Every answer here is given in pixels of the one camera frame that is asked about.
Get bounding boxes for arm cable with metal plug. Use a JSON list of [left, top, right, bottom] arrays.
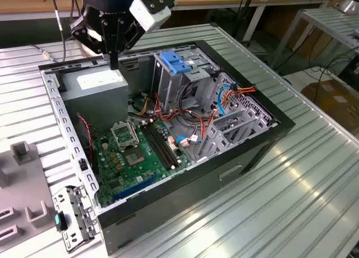
[[33, 0, 82, 63]]

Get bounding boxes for black stand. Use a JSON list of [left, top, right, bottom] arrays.
[[232, 0, 266, 47]]

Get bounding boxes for wooden desk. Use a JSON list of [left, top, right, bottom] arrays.
[[0, 0, 334, 22]]

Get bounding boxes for metal slat side table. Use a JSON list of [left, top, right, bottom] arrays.
[[277, 7, 359, 73]]

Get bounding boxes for metal socket cover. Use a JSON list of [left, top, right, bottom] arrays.
[[111, 122, 140, 151]]

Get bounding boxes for grey metal rear bracket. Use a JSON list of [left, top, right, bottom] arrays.
[[52, 185, 100, 255]]

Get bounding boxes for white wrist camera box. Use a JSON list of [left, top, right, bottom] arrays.
[[128, 0, 177, 33]]

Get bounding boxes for blue flat data wire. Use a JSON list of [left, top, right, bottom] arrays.
[[176, 82, 239, 144]]

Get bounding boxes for blue expansion slot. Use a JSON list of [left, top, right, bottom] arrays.
[[112, 176, 154, 202]]

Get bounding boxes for green motherboard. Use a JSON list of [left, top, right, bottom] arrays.
[[92, 119, 195, 209]]

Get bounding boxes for brown cardboard box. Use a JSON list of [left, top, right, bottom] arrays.
[[301, 78, 359, 124]]

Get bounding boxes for grey metal drive cage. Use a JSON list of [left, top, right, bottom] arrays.
[[153, 49, 221, 113]]

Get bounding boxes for black RAM slot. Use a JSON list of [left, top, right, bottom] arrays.
[[144, 123, 175, 169], [148, 122, 178, 168], [150, 122, 181, 166], [141, 124, 172, 171]]

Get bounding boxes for grey power supply box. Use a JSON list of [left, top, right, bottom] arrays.
[[60, 64, 130, 130]]

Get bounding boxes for red orange wire bundle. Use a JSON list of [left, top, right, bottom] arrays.
[[153, 94, 202, 130]]

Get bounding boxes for black cable bundle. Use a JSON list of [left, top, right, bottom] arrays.
[[179, 81, 204, 113]]

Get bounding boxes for grey metal disk bay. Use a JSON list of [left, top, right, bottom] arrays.
[[193, 108, 278, 163]]

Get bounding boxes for yellow orange wire bundle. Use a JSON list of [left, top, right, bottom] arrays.
[[136, 96, 154, 116]]

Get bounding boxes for black clip with blue face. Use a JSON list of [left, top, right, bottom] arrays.
[[54, 211, 68, 232]]

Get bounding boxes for grey parts rack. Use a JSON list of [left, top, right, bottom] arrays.
[[0, 140, 63, 243]]

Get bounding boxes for black open PC case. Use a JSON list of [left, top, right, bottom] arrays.
[[38, 40, 297, 256]]

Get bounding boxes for thin wires with white plug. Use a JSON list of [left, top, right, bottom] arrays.
[[179, 134, 201, 148]]

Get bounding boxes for blue plastic drive latch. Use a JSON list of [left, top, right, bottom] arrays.
[[160, 51, 193, 75]]

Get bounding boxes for orange yellow disk power wire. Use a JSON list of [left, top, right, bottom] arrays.
[[200, 83, 257, 148]]

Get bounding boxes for CPU socket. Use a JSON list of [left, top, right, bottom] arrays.
[[124, 146, 147, 168]]

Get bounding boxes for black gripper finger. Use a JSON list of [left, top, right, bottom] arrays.
[[69, 16, 114, 71], [113, 17, 147, 71]]

